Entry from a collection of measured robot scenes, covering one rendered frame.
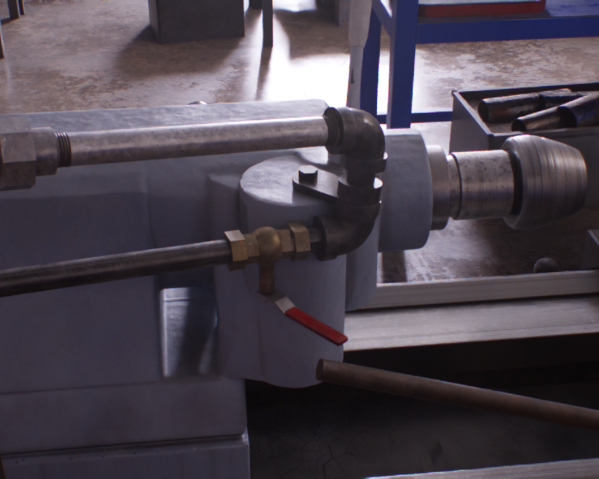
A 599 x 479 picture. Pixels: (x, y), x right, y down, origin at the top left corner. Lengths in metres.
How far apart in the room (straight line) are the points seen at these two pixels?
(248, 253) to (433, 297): 0.53
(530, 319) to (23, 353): 0.62
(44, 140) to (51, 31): 4.26
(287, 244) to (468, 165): 0.24
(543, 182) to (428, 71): 3.39
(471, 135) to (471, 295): 1.99
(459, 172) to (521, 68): 3.51
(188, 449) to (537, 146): 0.41
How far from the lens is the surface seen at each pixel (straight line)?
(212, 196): 0.81
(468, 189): 0.90
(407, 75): 2.78
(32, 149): 0.62
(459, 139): 3.31
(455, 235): 3.04
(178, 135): 0.66
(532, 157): 0.91
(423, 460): 1.17
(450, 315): 1.21
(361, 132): 0.71
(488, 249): 2.99
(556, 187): 0.92
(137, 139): 0.65
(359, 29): 0.83
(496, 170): 0.91
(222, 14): 4.64
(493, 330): 1.18
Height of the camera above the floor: 1.51
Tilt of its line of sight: 30 degrees down
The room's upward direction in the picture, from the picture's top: straight up
